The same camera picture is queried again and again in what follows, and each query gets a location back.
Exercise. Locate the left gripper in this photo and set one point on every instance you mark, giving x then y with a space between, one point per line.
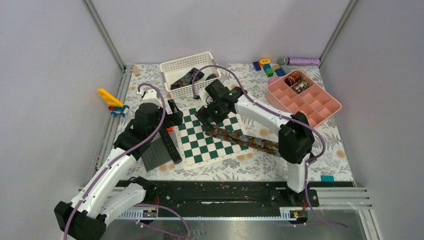
175 118

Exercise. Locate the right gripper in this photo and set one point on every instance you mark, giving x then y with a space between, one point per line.
204 113

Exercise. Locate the brown floral tie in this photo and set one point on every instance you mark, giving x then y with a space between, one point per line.
241 139

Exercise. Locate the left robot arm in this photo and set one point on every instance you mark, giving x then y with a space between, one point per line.
90 212

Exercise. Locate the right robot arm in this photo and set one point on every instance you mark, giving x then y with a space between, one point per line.
295 137

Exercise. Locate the black microphone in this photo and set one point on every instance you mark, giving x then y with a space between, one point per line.
170 146

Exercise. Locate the green white chessboard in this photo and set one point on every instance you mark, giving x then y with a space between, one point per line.
198 149

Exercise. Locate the grey lego baseplate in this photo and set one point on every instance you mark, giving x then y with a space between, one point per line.
156 155

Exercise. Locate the dark blue patterned tie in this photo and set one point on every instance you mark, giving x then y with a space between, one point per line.
187 79

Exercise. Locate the white plastic basket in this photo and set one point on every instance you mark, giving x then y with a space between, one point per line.
176 69

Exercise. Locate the floral table mat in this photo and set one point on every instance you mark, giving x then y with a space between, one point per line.
254 165

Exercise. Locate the yellow blue toy crane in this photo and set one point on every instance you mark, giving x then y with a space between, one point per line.
115 106

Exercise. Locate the wooden block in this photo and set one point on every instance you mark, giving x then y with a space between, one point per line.
135 70

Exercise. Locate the purple block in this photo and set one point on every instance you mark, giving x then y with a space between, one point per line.
256 66

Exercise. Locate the pink cylinder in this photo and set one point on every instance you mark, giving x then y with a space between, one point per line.
272 80

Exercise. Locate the green block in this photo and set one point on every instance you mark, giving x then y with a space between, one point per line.
269 72

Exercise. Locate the blue block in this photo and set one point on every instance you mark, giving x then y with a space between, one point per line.
279 72

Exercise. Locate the pink compartment tray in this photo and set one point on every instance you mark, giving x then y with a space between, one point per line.
315 102

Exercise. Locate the purple glitter microphone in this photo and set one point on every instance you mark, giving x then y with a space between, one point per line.
297 61

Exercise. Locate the brown rolled tie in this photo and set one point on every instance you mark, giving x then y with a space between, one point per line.
301 86

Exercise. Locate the red rolled tie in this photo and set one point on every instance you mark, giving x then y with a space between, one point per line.
293 78

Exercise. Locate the teal block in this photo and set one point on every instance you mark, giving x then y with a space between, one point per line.
327 178

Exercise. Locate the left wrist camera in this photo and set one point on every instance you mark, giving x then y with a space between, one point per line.
151 96

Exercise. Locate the yellow ring block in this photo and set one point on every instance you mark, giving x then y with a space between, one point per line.
264 61

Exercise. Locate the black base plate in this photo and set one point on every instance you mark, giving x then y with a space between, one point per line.
245 200

